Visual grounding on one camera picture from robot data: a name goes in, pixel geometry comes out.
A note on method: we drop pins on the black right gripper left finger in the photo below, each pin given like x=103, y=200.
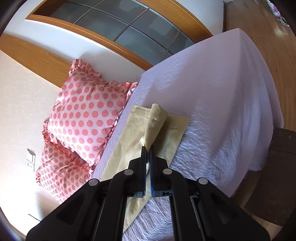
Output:
x=96, y=211

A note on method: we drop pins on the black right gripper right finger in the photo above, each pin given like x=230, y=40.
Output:
x=200, y=210

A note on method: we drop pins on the khaki tan pants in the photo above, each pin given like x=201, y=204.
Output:
x=145, y=126

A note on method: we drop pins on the pink polka dot pillow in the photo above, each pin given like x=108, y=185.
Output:
x=61, y=172
x=87, y=110

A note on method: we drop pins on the lavender bed sheet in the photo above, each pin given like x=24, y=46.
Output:
x=225, y=88

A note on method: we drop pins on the wooden framed glass door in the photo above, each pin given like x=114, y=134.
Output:
x=121, y=38

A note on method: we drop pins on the white wall socket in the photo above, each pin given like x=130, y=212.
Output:
x=30, y=158

